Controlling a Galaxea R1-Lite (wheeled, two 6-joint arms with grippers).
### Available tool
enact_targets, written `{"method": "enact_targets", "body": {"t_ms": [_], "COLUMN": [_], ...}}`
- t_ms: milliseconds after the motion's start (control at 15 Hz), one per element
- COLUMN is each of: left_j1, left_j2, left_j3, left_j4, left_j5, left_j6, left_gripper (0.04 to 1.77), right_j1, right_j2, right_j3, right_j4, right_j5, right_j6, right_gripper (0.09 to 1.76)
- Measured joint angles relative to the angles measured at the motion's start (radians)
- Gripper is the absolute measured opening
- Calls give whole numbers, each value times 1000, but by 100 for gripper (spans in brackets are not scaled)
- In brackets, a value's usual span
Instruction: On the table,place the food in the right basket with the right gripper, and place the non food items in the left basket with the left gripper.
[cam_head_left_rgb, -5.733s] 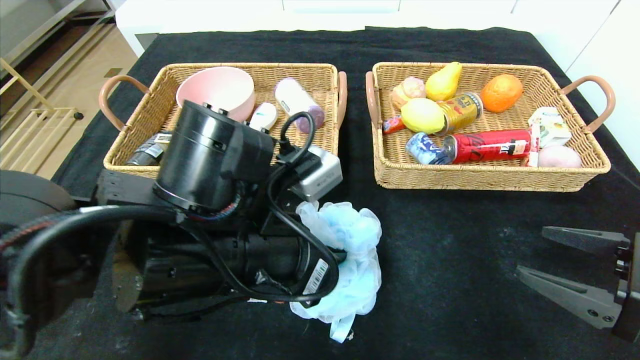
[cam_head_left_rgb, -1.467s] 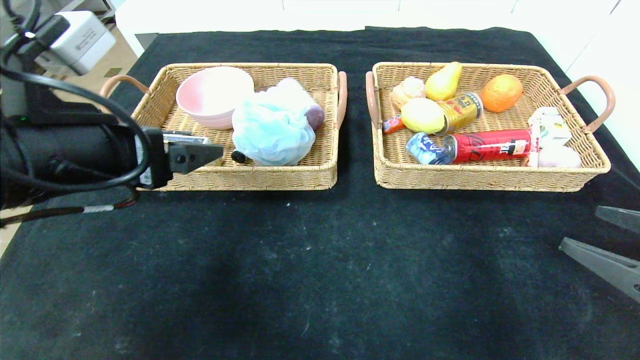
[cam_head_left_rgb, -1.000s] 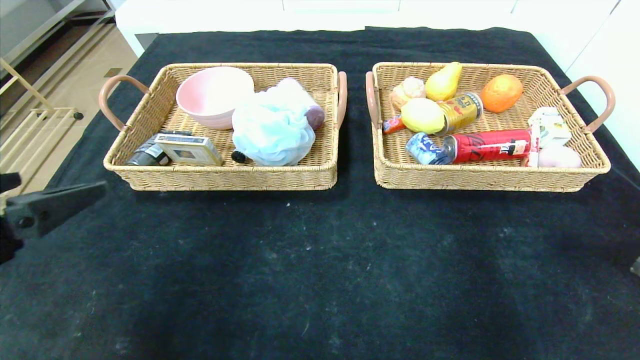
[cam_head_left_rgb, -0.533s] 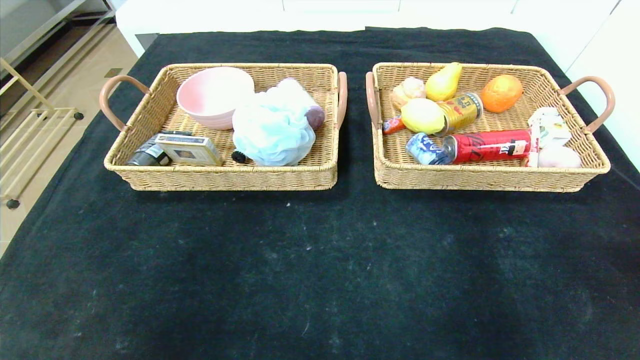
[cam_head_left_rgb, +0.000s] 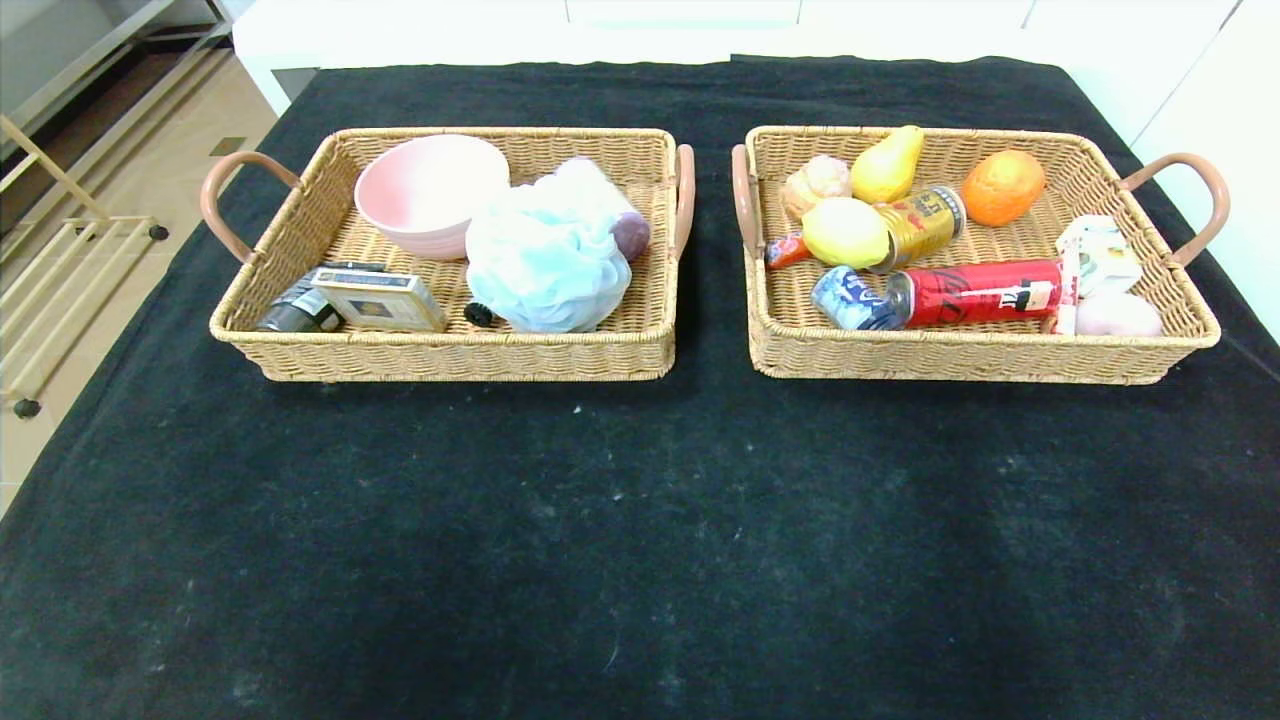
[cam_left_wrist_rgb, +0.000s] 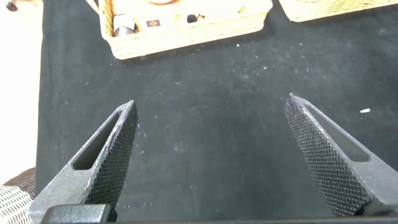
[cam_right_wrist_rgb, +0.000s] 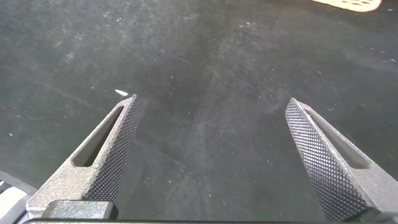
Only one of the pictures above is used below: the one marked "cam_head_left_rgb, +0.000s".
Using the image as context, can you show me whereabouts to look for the light wooden rack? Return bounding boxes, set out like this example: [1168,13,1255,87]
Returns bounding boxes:
[0,114,169,421]

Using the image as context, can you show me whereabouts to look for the gold framed card deck box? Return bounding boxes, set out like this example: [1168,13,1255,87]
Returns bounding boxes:
[311,268,449,334]

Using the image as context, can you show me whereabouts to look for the purple garbage bag roll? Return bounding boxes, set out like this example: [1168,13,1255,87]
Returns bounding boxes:
[556,157,652,264]

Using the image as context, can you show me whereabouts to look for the pink beige bun toy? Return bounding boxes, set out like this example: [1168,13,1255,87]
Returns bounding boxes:
[781,154,854,222]

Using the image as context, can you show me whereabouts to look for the red blue candy stick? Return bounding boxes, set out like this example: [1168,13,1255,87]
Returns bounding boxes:
[764,231,814,272]

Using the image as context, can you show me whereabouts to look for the blue soda can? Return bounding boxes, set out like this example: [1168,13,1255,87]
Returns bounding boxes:
[810,264,907,332]

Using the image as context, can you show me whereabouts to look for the grey brown low cabinet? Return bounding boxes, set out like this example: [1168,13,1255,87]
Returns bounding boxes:
[0,0,233,216]

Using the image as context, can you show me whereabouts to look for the red soda can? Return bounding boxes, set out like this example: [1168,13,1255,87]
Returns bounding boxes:
[888,259,1067,330]

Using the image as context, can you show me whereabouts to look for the pale pink egg toy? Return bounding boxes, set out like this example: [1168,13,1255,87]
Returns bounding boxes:
[1074,291,1167,338]

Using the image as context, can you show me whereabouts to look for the light blue bath loofah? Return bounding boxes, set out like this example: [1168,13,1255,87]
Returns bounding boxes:
[464,175,634,335]

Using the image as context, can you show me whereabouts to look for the yellow pear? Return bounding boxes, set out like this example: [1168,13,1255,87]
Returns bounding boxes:
[850,124,927,206]

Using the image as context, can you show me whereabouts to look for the white desk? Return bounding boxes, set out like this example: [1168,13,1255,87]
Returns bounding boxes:
[231,0,1063,117]

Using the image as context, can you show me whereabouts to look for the yellow lemon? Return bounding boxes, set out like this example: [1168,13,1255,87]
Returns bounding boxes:
[801,196,894,270]

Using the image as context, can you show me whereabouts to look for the black cosmetic tube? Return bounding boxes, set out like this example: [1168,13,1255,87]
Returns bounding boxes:
[257,262,387,334]

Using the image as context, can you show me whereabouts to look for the orange fruit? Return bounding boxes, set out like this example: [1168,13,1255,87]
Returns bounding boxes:
[960,149,1048,228]

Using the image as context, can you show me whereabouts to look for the gold drink can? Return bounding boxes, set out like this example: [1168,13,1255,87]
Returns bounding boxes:
[874,186,969,274]

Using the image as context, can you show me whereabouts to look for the dark table cloth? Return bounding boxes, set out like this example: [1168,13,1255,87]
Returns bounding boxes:
[0,54,1280,720]

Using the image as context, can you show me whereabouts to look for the white milk carton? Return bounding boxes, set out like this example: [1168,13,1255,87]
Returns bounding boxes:
[1056,215,1145,299]

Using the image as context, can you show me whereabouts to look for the wicker basket with brown handles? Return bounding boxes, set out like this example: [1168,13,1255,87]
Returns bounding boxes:
[199,126,697,384]
[730,124,1233,387]

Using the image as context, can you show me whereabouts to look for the white cabinet doors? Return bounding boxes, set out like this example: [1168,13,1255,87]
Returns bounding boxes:
[1028,0,1280,341]

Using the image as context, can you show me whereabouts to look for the pink bowl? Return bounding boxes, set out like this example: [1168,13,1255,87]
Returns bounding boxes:
[353,134,512,262]

